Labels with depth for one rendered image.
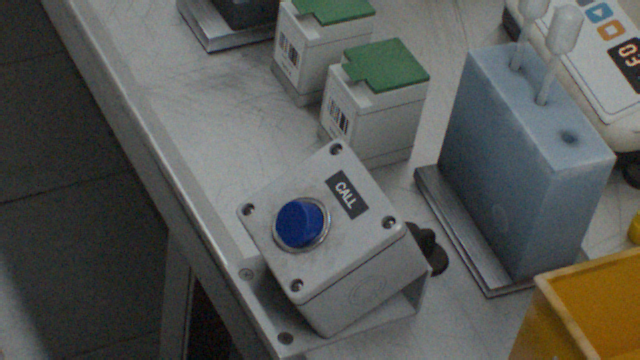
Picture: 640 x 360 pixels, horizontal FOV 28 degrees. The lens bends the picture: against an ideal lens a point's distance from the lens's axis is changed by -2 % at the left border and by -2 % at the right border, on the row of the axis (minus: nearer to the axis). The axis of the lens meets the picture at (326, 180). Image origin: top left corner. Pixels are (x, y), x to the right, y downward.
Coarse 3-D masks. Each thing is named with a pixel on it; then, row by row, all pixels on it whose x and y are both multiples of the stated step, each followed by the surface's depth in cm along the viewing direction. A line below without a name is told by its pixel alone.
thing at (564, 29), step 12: (564, 12) 67; (576, 12) 67; (552, 24) 67; (564, 24) 67; (576, 24) 67; (552, 36) 68; (564, 36) 67; (576, 36) 68; (552, 48) 68; (564, 48) 68
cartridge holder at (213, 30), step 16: (176, 0) 88; (192, 0) 87; (208, 0) 87; (224, 0) 85; (240, 0) 84; (256, 0) 85; (272, 0) 85; (192, 16) 86; (208, 16) 86; (224, 16) 86; (240, 16) 85; (256, 16) 86; (272, 16) 86; (208, 32) 85; (224, 32) 85; (240, 32) 86; (256, 32) 86; (272, 32) 87; (208, 48) 85
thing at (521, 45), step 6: (528, 24) 71; (522, 30) 71; (528, 30) 71; (522, 36) 71; (528, 36) 71; (522, 42) 71; (516, 48) 72; (522, 48) 72; (516, 54) 72; (522, 54) 72; (516, 60) 72; (510, 66) 73; (516, 66) 73
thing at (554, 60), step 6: (558, 54) 68; (552, 60) 69; (558, 60) 69; (552, 66) 69; (546, 72) 70; (552, 72) 69; (546, 78) 70; (552, 78) 70; (546, 84) 70; (540, 90) 71; (546, 90) 70; (540, 96) 71; (546, 96) 71; (540, 102) 71
